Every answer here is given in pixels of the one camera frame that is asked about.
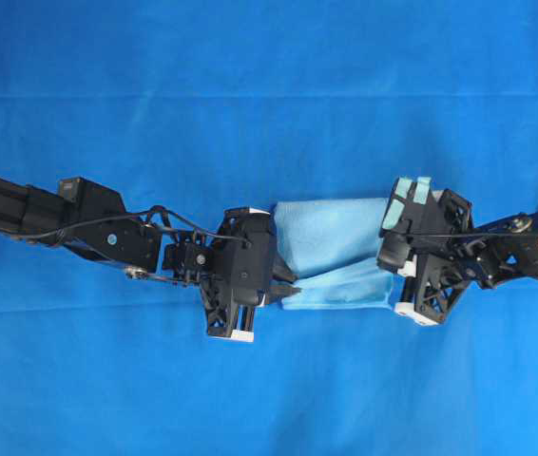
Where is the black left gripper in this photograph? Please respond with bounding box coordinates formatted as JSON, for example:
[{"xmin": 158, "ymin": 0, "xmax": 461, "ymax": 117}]
[{"xmin": 201, "ymin": 207, "xmax": 301, "ymax": 341}]

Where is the black camera cable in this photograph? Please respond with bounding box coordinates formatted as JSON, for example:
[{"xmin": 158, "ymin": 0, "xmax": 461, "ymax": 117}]
[
  {"xmin": 0, "ymin": 204, "xmax": 254, "ymax": 248},
  {"xmin": 401, "ymin": 213, "xmax": 536, "ymax": 238}
]

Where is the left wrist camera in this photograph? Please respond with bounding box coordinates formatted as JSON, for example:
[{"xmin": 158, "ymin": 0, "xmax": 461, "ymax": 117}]
[{"xmin": 216, "ymin": 212, "xmax": 277, "ymax": 307}]

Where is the black left camera cable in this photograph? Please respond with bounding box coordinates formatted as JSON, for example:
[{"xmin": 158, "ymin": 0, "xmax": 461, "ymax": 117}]
[{"xmin": 0, "ymin": 204, "xmax": 254, "ymax": 248}]

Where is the black right camera cable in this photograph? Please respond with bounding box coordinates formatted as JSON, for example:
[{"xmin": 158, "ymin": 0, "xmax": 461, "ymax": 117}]
[{"xmin": 401, "ymin": 213, "xmax": 536, "ymax": 238}]

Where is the light blue towel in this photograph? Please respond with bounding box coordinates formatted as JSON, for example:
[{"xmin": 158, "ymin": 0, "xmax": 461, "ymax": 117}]
[{"xmin": 274, "ymin": 198, "xmax": 394, "ymax": 311}]

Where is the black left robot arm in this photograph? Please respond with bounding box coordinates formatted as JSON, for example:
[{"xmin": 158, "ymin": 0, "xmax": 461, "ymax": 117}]
[{"xmin": 0, "ymin": 177, "xmax": 300, "ymax": 342}]

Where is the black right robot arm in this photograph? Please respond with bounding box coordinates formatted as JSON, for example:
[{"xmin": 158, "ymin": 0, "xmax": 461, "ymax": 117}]
[{"xmin": 377, "ymin": 178, "xmax": 538, "ymax": 326}]

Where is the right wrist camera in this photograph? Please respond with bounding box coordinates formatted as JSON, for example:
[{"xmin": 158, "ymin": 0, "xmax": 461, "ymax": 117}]
[{"xmin": 377, "ymin": 177, "xmax": 441, "ymax": 274}]

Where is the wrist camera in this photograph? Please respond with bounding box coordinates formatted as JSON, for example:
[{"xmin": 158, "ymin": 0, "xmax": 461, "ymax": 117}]
[
  {"xmin": 216, "ymin": 212, "xmax": 277, "ymax": 307},
  {"xmin": 377, "ymin": 177, "xmax": 441, "ymax": 274}
]

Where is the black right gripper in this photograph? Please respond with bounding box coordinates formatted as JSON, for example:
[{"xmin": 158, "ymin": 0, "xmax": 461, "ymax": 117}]
[{"xmin": 394, "ymin": 189, "xmax": 472, "ymax": 326}]

